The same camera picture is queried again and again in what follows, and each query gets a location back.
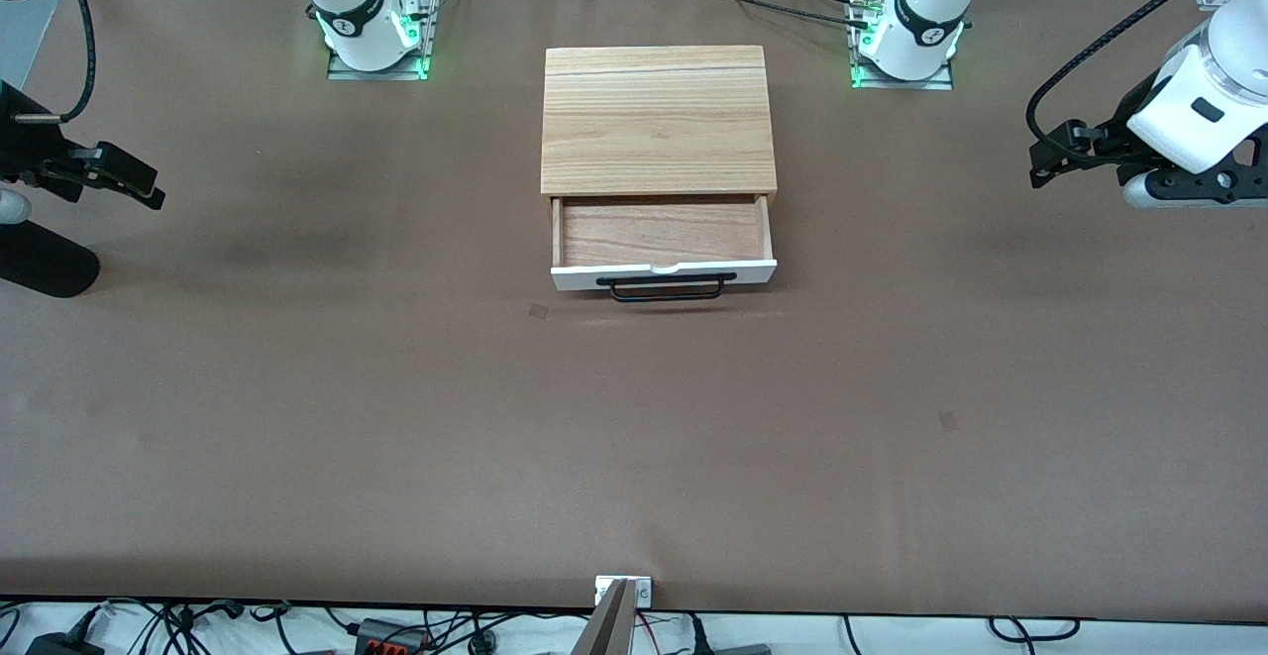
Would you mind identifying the white-front wooden drawer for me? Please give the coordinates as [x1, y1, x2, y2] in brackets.
[550, 194, 779, 293]

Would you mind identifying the black metal drawer handle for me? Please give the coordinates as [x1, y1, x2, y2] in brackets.
[596, 273, 739, 302]

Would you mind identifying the light wooden drawer cabinet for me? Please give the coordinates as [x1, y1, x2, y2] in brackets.
[540, 45, 779, 208]

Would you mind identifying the black rounded cylinder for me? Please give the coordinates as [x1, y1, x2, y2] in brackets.
[0, 219, 100, 299]

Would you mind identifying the black power adapter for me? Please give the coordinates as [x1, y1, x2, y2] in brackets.
[25, 632, 105, 655]

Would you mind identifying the black orange connector block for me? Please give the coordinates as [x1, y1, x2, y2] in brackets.
[355, 618, 437, 655]

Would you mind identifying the brown table cover sheet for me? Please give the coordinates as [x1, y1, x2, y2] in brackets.
[0, 0, 1268, 626]

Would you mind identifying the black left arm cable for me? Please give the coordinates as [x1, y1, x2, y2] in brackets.
[1025, 0, 1257, 165]

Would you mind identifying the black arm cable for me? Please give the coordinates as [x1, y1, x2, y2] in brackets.
[1025, 0, 1257, 165]
[15, 0, 97, 126]

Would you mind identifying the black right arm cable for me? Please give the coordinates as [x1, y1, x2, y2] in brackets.
[15, 0, 97, 126]

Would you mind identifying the aluminium arm base plate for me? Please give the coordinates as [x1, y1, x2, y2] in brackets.
[327, 0, 442, 81]
[850, 0, 957, 91]

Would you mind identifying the black floor cable tangle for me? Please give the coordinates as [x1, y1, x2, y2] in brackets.
[99, 598, 249, 655]

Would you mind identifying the black floor cable loop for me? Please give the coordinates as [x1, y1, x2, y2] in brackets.
[991, 617, 1081, 644]

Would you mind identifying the small metal bracket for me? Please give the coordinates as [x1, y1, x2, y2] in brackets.
[594, 576, 653, 608]

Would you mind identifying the brown camera mount post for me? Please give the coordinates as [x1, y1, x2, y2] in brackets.
[570, 579, 640, 655]

